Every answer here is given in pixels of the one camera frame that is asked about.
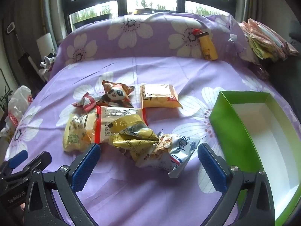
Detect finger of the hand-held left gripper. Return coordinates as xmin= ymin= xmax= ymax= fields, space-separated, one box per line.
xmin=22 ymin=151 xmax=52 ymax=177
xmin=0 ymin=150 xmax=29 ymax=177

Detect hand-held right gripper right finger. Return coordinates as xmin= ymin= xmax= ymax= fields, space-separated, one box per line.
xmin=198 ymin=143 xmax=275 ymax=226

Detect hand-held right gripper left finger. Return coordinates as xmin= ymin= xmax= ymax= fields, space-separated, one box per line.
xmin=24 ymin=143 xmax=101 ymax=226

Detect pale yellow snack packet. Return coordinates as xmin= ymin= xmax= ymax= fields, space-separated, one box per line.
xmin=62 ymin=113 xmax=98 ymax=153

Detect white and blue snack packet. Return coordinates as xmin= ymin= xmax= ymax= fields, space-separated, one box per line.
xmin=138 ymin=132 xmax=203 ymax=178

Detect green cardboard box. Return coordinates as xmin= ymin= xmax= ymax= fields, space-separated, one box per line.
xmin=209 ymin=91 xmax=301 ymax=226

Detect white snack packet red ends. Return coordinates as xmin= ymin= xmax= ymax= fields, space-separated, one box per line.
xmin=94 ymin=105 xmax=148 ymax=144

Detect purple floral bed sheet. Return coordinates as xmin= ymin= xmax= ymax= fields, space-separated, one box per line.
xmin=5 ymin=56 xmax=299 ymax=226

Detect white plastic bag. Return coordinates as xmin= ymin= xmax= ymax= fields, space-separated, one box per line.
xmin=0 ymin=85 xmax=32 ymax=142

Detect red and silver snack packet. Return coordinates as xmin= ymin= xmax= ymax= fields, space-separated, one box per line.
xmin=72 ymin=92 xmax=104 ymax=112

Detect panda print snack packet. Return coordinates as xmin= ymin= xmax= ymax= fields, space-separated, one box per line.
xmin=97 ymin=80 xmax=135 ymax=109

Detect orange snack packet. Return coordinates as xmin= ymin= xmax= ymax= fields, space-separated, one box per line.
xmin=139 ymin=83 xmax=183 ymax=109

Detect black and white cloth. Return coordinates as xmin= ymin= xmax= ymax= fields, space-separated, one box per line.
xmin=40 ymin=53 xmax=57 ymax=76

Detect dark crinkled packet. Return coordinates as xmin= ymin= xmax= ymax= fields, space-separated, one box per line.
xmin=249 ymin=62 xmax=270 ymax=80

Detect yellow bottle with red cap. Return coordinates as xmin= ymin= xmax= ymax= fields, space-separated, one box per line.
xmin=192 ymin=29 xmax=219 ymax=61

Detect clear water bottle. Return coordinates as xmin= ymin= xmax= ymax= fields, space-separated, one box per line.
xmin=226 ymin=33 xmax=242 ymax=57

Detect purple floral pillow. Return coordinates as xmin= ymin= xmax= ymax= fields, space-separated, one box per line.
xmin=49 ymin=13 xmax=250 ymax=76

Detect stack of folded cloths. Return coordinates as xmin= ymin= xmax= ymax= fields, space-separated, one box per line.
xmin=237 ymin=18 xmax=299 ymax=60

